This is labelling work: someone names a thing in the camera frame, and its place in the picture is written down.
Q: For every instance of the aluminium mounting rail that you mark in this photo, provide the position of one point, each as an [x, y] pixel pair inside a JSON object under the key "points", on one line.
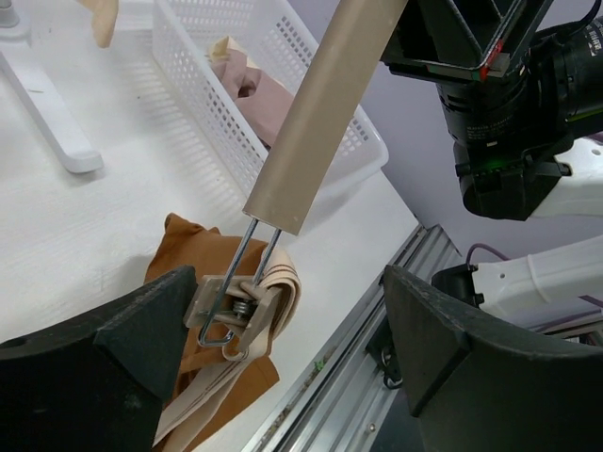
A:
{"points": [[339, 402]]}

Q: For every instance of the white metal clothes rack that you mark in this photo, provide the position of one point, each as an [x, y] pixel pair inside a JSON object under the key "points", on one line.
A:
{"points": [[39, 95]]}

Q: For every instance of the white plastic mesh basket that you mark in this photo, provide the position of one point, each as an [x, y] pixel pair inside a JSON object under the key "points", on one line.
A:
{"points": [[273, 36]]}

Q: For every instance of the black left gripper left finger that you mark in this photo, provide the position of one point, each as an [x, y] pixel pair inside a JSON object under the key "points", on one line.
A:
{"points": [[97, 381]]}

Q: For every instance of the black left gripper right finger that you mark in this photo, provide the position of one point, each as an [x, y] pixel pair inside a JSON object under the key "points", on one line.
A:
{"points": [[477, 383]]}

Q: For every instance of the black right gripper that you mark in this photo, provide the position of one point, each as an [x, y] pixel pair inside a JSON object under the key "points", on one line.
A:
{"points": [[514, 95]]}

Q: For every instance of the beige clip hanger brown underwear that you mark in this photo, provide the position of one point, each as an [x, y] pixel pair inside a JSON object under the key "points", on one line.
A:
{"points": [[327, 98]]}

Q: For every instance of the pink underwear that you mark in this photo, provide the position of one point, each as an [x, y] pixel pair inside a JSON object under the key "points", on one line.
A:
{"points": [[262, 101]]}

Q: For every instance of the cream yellow underwear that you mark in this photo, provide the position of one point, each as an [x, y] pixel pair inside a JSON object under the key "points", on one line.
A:
{"points": [[103, 20]]}

